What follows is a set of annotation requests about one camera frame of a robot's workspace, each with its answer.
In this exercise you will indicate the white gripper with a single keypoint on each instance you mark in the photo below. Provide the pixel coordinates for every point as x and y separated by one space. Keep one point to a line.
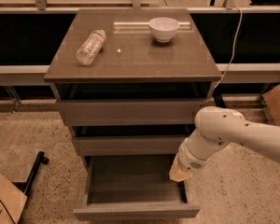
188 160

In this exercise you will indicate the grey bottom drawer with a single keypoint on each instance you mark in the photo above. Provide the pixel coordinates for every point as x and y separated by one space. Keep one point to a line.
133 187

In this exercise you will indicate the grey drawer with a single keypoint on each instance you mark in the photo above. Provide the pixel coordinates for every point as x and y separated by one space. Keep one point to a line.
133 187
130 112
127 145

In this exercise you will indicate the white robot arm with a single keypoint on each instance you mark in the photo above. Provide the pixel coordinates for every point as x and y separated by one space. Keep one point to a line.
216 127

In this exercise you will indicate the grey top drawer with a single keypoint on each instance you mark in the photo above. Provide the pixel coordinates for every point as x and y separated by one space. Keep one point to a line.
130 112

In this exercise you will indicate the grey middle drawer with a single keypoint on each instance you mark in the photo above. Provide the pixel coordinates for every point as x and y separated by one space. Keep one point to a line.
127 145

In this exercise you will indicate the grey drawer cabinet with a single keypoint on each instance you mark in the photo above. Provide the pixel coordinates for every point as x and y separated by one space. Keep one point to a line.
133 65

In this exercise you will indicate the cardboard box at right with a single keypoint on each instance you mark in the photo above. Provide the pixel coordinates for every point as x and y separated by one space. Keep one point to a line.
272 99

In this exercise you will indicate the cardboard box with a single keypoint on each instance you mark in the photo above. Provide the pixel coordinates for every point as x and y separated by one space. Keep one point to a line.
272 99
12 202

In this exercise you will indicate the black wheeled stand leg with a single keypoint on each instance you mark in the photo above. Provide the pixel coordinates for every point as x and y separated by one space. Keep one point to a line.
26 186

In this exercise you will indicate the white ceramic bowl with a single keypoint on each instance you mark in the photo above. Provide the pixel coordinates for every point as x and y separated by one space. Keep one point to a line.
163 29

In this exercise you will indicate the clear plastic water bottle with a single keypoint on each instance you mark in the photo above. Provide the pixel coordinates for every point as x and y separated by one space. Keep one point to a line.
91 47

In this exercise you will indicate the cardboard box at left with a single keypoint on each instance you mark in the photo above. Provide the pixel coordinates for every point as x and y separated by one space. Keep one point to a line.
12 202

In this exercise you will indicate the metal railing frame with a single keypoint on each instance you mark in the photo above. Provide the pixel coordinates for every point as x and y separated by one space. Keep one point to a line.
31 30

